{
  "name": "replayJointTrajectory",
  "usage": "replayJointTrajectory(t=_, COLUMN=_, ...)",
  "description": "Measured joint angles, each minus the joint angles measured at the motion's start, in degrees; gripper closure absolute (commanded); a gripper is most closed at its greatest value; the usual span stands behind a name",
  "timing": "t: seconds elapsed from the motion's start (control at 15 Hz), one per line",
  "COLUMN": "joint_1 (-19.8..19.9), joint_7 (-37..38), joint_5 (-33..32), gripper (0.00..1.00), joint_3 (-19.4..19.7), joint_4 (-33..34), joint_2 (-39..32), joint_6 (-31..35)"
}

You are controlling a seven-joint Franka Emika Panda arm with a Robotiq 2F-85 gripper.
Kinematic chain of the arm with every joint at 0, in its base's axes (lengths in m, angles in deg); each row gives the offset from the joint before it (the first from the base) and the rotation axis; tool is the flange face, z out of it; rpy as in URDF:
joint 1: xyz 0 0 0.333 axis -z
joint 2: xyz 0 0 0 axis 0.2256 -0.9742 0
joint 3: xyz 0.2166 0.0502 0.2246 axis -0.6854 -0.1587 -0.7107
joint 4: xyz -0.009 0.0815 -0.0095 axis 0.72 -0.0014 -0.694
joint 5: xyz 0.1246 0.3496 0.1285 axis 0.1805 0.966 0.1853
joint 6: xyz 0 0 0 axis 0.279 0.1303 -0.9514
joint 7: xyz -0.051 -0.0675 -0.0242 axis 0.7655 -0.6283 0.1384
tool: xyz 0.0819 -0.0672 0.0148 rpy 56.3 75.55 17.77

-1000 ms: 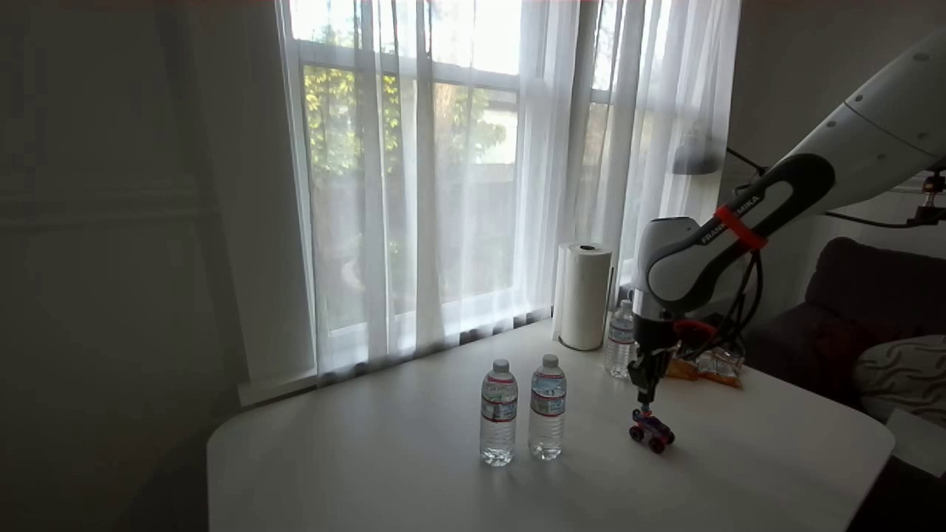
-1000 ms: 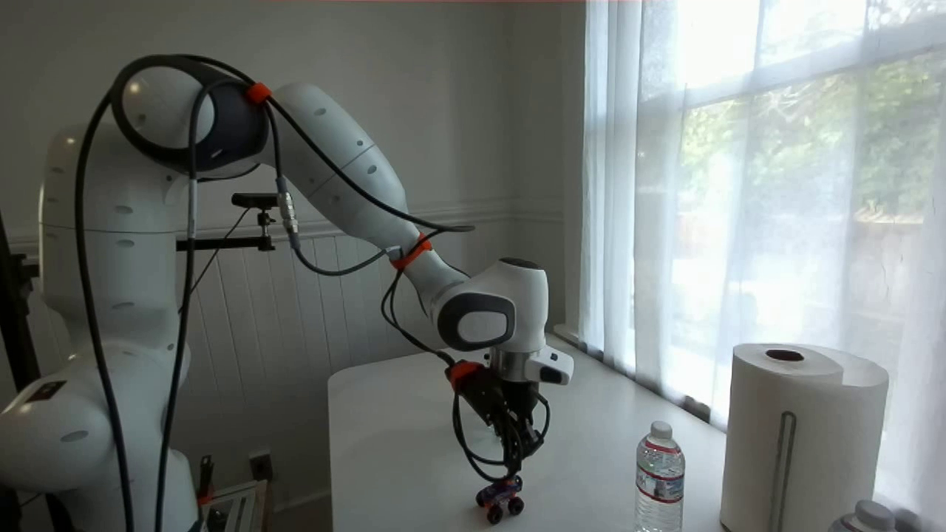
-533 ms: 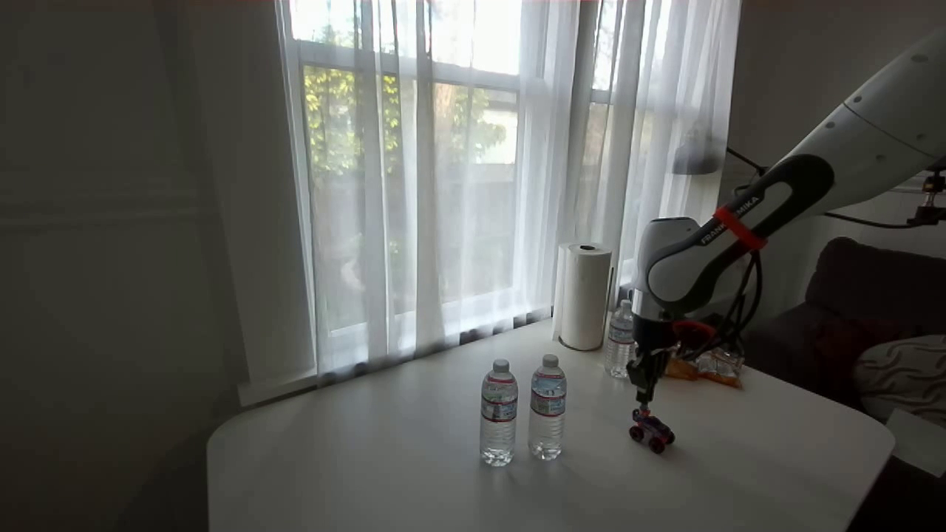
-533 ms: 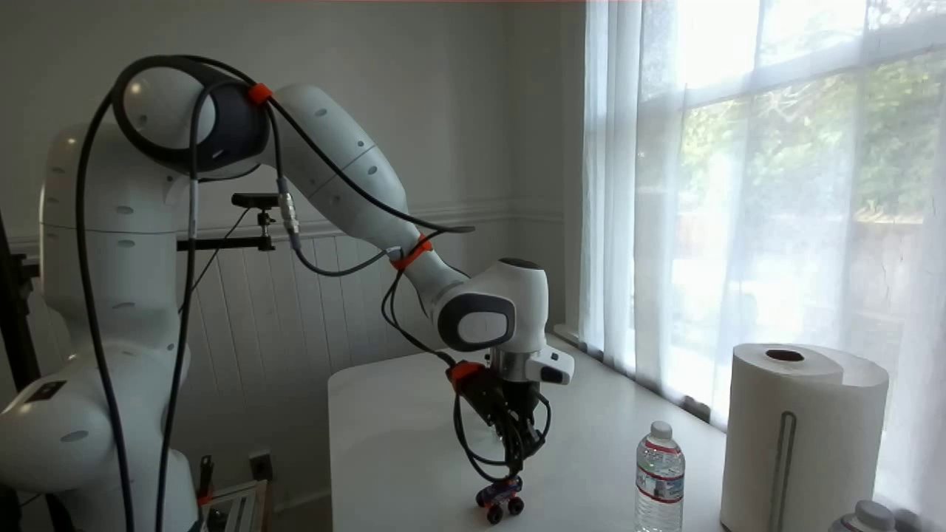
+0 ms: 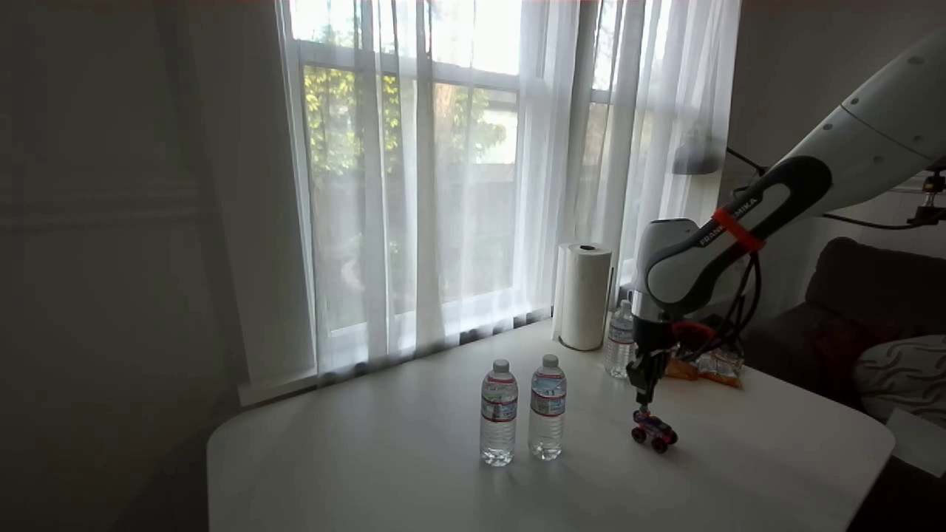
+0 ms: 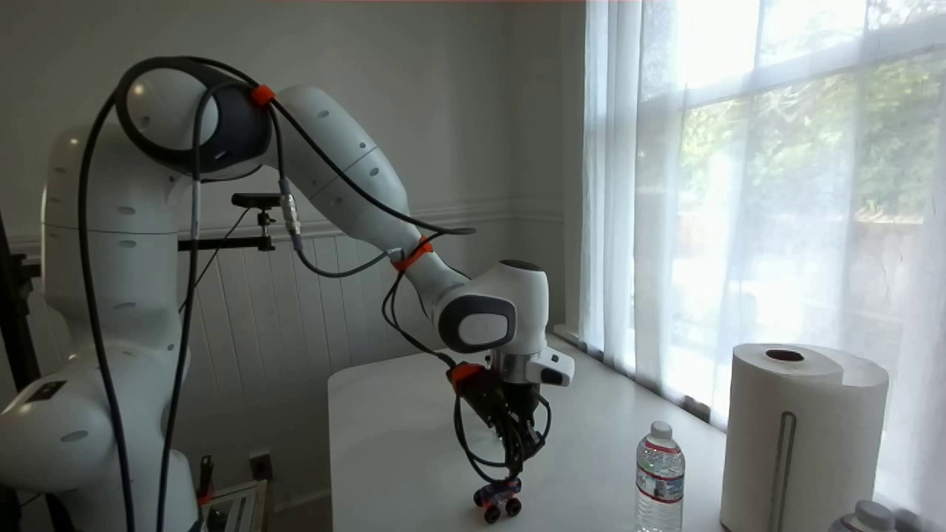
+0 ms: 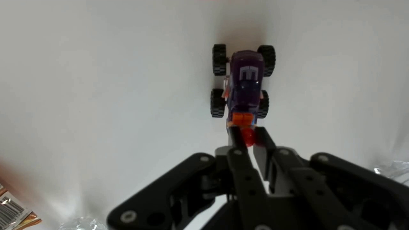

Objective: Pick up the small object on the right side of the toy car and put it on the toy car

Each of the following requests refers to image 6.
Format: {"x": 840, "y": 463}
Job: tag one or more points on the white paper towel roll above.
{"x": 830, "y": 445}

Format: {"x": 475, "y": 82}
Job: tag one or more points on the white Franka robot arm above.
{"x": 345, "y": 159}

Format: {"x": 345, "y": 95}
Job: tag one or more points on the purple monster truck toy car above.
{"x": 497, "y": 502}

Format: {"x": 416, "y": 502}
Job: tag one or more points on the metal paper towel holder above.
{"x": 784, "y": 473}

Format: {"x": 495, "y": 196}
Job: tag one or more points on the window with white frame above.
{"x": 789, "y": 148}

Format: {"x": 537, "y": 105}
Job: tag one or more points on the clear plastic water bottle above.
{"x": 662, "y": 478}

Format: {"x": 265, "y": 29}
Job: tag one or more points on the black tripod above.
{"x": 16, "y": 314}

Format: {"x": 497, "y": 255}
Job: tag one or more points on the white sheer curtain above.
{"x": 632, "y": 196}

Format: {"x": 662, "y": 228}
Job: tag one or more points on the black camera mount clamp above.
{"x": 257, "y": 200}

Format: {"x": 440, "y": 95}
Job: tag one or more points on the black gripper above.
{"x": 514, "y": 410}

